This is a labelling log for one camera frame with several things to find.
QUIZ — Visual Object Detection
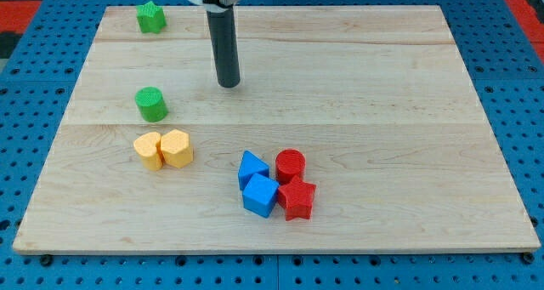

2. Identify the wooden board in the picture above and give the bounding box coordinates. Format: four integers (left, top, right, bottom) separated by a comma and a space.
13, 6, 541, 255

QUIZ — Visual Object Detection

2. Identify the red cylinder block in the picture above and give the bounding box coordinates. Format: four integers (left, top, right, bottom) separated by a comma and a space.
275, 149, 306, 185

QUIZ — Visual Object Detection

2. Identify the blue triangle block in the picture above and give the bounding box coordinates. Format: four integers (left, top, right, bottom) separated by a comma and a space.
237, 151, 269, 190

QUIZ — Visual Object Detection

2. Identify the blue cube block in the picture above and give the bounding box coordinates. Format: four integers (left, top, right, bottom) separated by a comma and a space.
242, 173, 280, 218

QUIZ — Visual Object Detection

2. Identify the red star block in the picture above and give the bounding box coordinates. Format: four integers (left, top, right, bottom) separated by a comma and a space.
277, 175, 316, 221

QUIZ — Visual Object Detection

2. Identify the yellow hexagon block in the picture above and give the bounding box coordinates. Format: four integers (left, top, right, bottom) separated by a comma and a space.
161, 129, 194, 168

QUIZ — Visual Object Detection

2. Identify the green cylinder block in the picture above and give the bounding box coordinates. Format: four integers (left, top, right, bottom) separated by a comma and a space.
134, 87, 168, 122

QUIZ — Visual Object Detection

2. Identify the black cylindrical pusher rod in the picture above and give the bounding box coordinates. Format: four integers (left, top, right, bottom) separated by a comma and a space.
207, 7, 241, 88

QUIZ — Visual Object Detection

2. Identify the yellow heart block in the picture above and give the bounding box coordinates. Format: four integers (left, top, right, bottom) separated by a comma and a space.
133, 132, 163, 171

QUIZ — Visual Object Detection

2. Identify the green star block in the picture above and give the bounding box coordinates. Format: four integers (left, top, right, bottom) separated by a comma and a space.
136, 1, 167, 34

